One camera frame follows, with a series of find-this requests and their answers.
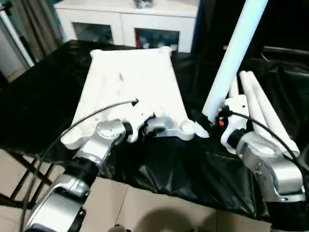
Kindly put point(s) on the white upturned plastic table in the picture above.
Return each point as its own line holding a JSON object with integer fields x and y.
{"x": 135, "y": 72}

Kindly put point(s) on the white plastic table leg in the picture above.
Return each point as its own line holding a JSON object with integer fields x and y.
{"x": 265, "y": 101}
{"x": 256, "y": 101}
{"x": 234, "y": 53}
{"x": 233, "y": 87}

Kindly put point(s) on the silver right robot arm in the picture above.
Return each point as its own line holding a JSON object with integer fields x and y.
{"x": 272, "y": 169}

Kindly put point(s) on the black glossy mat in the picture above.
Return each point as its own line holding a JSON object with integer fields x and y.
{"x": 181, "y": 169}

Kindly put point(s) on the black glossy tv stand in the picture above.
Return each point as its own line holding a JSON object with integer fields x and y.
{"x": 285, "y": 52}

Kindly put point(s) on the white glass-door cabinet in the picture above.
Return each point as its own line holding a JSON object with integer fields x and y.
{"x": 120, "y": 26}

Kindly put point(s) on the black left robot foot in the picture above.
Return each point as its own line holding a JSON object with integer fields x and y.
{"x": 118, "y": 228}

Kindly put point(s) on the grey curtain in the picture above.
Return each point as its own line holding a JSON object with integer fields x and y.
{"x": 41, "y": 24}

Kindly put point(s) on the white slanted pole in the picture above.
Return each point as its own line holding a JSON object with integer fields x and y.
{"x": 14, "y": 36}

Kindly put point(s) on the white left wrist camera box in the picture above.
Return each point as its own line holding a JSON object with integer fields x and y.
{"x": 134, "y": 131}

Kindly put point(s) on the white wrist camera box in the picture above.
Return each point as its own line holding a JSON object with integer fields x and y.
{"x": 237, "y": 106}
{"x": 134, "y": 131}

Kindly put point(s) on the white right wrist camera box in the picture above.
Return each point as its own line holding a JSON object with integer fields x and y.
{"x": 237, "y": 106}

